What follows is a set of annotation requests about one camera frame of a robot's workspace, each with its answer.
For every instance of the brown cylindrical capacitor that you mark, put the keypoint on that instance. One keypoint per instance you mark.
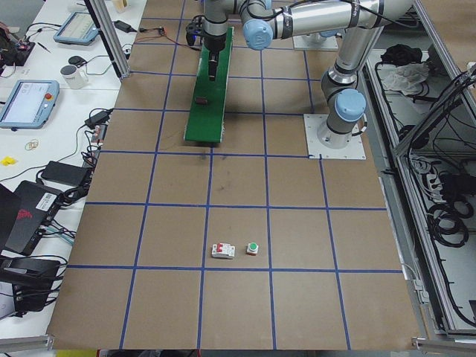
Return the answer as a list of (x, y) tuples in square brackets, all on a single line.
[(201, 100)]

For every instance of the white red circuit breaker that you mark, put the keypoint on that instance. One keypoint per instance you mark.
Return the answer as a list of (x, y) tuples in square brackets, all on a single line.
[(223, 250)]

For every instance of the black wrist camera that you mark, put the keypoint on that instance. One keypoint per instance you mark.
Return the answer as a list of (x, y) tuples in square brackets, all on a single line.
[(194, 32)]

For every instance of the far teach pendant tablet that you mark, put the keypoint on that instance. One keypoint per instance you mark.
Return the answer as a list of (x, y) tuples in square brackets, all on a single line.
[(78, 29)]

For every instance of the teach pendant tablet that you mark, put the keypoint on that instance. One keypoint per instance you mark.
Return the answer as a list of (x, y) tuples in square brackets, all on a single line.
[(78, 29), (30, 104)]

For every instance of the black small computer box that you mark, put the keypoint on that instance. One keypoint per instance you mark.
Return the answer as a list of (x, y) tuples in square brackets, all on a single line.
[(32, 281)]

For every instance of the near teach pendant tablet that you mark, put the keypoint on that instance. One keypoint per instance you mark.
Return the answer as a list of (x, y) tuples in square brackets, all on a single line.
[(30, 104)]

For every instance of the green push button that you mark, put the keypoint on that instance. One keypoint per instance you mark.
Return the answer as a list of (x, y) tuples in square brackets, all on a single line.
[(252, 249)]

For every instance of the yellow small object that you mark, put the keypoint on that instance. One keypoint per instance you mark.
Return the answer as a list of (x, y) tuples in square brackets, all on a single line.
[(7, 160)]

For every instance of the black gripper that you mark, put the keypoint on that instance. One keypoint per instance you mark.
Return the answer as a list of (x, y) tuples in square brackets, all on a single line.
[(214, 45)]

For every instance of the white mug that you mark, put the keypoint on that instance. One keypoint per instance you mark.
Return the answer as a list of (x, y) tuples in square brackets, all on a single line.
[(75, 77)]

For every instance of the green conveyor belt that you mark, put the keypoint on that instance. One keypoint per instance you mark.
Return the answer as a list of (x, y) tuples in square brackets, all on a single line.
[(206, 122)]

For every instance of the white crumpled cloth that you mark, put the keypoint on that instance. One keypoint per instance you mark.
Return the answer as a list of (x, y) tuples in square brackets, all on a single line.
[(407, 79)]

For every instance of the aluminium frame post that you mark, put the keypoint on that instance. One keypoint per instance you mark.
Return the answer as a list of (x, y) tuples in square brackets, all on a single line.
[(101, 18)]

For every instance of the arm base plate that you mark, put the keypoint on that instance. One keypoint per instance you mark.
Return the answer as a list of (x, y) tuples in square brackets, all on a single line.
[(315, 42), (322, 143)]

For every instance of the black power adapter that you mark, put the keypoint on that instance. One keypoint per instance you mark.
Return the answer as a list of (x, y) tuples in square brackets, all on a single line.
[(65, 173)]

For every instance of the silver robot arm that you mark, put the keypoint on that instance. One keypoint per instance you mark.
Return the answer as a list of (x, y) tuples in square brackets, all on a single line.
[(324, 35), (262, 24)]

